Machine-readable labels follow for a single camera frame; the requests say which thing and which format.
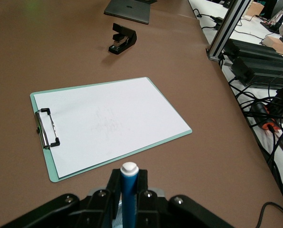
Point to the silver laptop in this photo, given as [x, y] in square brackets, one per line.
[129, 10]

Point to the black stapler with red end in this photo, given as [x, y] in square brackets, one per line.
[125, 39]

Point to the white paper sheet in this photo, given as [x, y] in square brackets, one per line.
[113, 118]

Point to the black orange power connector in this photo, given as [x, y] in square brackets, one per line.
[269, 126]

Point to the black power supply box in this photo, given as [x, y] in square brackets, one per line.
[255, 48]
[262, 71]

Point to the aluminium profile post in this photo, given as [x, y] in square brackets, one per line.
[227, 31]

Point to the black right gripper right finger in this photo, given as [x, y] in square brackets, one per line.
[160, 209]

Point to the mint green clipboard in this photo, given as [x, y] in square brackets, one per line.
[44, 126]

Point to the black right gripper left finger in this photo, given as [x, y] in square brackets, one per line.
[91, 206]

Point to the brown cardboard box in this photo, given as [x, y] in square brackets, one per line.
[254, 9]

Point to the blue marker with white cap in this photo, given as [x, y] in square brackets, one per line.
[128, 190]

